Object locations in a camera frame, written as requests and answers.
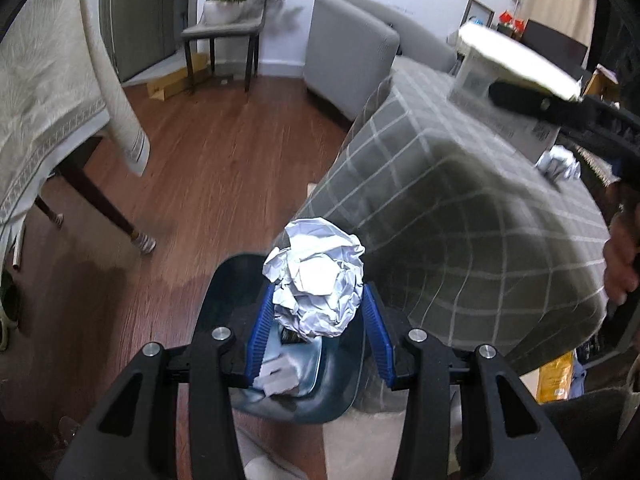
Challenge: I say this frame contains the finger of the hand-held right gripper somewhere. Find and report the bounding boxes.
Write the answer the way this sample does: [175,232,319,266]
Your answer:
[487,81,601,128]

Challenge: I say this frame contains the grey checked tablecloth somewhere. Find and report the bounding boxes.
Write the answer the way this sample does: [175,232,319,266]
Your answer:
[300,55,612,413]

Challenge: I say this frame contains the grey dining chair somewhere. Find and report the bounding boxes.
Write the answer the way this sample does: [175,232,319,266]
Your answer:
[181,0,271,95]

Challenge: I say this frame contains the large white paper ball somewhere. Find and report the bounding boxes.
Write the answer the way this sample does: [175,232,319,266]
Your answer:
[262,217,366,338]

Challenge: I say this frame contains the white paper card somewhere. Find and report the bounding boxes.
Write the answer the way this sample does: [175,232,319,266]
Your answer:
[252,352,301,398]

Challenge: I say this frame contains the small crumpled white paper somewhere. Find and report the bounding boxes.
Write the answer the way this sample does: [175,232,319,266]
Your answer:
[535,144,582,183]

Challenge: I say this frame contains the grey cardboard box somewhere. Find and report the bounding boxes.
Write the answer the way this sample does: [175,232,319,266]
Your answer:
[447,57,563,161]

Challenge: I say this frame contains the flat cardboard box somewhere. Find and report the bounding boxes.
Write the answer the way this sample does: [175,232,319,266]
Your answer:
[146,52,211,102]

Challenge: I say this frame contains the dark teal waste bin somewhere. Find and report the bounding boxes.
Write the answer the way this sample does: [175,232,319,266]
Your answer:
[192,252,368,426]

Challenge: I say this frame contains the framed picture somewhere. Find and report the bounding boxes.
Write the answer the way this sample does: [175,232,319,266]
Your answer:
[462,0,496,28]

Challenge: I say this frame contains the small red flags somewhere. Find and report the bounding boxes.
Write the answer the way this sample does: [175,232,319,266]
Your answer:
[497,10,528,32]

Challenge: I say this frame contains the person's right hand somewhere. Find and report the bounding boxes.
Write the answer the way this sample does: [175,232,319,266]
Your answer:
[602,180,640,306]

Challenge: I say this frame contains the potted green plant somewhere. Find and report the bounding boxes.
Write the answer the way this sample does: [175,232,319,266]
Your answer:
[202,0,307,26]

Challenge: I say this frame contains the yellow packet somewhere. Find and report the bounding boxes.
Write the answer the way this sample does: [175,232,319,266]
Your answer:
[537,352,576,403]

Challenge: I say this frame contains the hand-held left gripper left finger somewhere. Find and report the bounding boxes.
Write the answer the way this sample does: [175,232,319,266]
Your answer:
[54,284,276,480]

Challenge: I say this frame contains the beige patterned tablecloth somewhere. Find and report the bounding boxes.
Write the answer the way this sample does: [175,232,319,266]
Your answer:
[0,0,151,241]

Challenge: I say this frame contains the black monitor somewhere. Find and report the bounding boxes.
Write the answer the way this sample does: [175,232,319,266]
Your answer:
[522,19,589,68]

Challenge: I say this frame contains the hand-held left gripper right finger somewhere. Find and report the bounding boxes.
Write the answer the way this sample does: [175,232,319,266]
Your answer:
[362,282,581,480]

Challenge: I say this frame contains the dark wooden table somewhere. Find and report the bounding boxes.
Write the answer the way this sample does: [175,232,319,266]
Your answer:
[32,132,157,256]

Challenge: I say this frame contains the grey door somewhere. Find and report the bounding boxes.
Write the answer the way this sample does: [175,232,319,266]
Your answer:
[98,0,201,83]

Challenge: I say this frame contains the grey armchair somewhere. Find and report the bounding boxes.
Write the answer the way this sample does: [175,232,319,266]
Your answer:
[302,0,458,128]

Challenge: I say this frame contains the wooden crate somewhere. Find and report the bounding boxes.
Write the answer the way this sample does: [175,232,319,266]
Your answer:
[582,64,621,101]

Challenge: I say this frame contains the beige curtain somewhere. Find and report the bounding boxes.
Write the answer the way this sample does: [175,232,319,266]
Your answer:
[520,0,598,51]

